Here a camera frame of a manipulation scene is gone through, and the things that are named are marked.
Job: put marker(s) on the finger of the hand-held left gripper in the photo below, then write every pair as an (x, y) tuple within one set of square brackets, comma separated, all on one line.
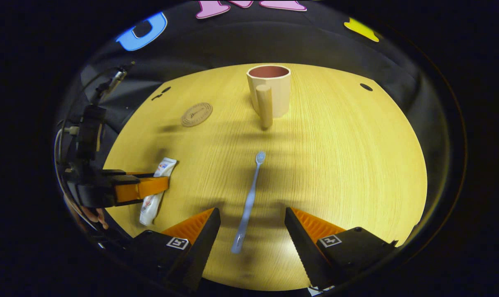
[(127, 173), (146, 188)]

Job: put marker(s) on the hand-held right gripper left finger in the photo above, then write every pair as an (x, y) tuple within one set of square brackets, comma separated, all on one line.
[(204, 243)]

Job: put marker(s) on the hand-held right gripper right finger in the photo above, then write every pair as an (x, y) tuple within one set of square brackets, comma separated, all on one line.
[(301, 243)]

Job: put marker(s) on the white toothpaste tube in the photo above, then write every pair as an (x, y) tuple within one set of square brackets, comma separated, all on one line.
[(152, 206)]

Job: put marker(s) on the light blue toothbrush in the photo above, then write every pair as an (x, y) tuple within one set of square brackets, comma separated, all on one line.
[(249, 202)]

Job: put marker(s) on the round wooden coaster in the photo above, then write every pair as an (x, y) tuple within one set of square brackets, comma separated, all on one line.
[(196, 114)]

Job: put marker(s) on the wooden desktop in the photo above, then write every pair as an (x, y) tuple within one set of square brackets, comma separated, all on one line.
[(336, 165)]

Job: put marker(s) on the black backdrop cloth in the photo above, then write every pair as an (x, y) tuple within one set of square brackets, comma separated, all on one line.
[(274, 41)]

